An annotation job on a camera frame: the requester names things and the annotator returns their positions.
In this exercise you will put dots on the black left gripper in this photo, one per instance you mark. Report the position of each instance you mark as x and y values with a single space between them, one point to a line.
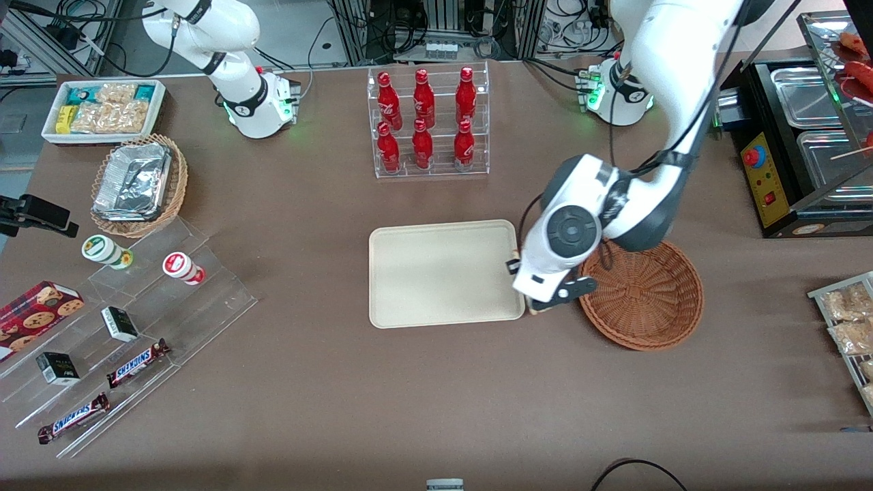
510 266

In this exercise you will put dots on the yellow snack packet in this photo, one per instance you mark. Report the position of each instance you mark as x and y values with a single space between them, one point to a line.
65 119

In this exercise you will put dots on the black power adapter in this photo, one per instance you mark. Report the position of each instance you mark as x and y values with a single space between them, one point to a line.
66 35

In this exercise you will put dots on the steel food pan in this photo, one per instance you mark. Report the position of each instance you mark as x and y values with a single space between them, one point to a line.
829 164
805 95

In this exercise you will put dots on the clear acrylic bottle rack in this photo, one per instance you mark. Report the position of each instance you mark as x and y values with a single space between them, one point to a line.
440 172

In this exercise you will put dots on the clear bag of pastry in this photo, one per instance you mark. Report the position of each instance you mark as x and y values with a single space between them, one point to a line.
868 395
849 303
867 369
852 337

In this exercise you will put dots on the light tan wicker basket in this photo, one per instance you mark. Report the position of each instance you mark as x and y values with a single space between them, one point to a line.
179 184

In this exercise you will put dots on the cream plastic serving tray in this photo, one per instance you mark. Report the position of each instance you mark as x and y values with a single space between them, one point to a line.
443 273

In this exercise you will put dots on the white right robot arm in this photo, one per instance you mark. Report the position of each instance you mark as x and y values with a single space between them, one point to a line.
228 27

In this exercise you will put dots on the red lid yogurt cup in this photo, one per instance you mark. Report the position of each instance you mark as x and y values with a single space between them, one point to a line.
180 266

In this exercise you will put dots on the black hot food warmer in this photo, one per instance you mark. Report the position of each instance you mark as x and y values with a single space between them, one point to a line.
767 191

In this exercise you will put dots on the brown round wicker basket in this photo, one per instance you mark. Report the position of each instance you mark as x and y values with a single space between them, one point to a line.
648 300

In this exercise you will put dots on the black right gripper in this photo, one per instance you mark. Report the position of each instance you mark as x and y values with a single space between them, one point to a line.
46 213

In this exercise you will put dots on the clear bag of crackers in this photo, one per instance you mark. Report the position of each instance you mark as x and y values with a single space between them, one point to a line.
89 118
116 93
128 117

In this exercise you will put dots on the red cookie box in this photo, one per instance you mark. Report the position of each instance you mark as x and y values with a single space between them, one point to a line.
34 317

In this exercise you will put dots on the clear acrylic step display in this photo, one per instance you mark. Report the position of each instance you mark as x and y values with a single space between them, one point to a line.
204 307

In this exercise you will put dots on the teal snack packet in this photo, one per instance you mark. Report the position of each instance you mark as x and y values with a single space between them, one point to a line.
145 91
80 95

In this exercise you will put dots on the red sausage on skewer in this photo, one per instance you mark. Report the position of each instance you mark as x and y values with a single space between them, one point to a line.
861 75
856 42

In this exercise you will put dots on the triangular sandwich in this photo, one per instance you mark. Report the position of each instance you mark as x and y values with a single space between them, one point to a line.
537 310

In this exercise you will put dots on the small black white box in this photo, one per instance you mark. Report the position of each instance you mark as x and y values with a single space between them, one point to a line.
120 324
57 368

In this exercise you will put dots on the tray of packaged pastries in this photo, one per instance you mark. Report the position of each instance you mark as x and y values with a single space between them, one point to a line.
818 294

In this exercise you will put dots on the brown Snickers bar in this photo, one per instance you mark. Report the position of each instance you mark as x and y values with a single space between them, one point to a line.
136 363
74 418

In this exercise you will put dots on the grey device edge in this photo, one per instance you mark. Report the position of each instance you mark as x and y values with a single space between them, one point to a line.
445 485

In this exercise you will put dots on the red cola bottle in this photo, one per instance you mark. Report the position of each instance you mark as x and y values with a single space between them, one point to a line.
466 97
388 151
423 99
389 102
464 149
422 149

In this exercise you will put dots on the aluminium foil container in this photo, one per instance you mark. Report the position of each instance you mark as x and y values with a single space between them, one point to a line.
133 181

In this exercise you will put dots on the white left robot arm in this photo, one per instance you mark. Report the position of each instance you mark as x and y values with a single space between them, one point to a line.
655 61

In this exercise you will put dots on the green lid yogurt cup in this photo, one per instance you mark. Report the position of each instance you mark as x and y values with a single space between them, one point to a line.
102 249

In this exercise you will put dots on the white power strip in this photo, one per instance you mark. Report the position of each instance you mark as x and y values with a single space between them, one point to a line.
441 50

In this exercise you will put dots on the white rectangular snack bin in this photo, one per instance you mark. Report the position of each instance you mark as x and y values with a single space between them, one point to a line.
102 138

